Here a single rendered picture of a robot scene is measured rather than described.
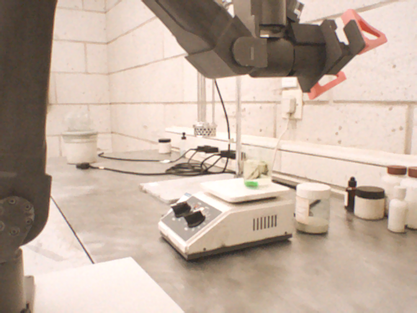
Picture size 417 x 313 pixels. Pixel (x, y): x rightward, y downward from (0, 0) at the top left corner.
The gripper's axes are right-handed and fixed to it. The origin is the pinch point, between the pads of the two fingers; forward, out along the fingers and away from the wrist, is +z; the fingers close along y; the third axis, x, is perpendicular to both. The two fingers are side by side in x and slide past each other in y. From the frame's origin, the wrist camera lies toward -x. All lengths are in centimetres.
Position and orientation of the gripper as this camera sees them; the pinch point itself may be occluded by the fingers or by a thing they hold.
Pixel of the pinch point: (360, 58)
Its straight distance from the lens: 66.3
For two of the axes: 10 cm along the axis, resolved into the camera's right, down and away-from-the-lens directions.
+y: -3.1, 3.9, 8.7
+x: 2.3, 9.2, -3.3
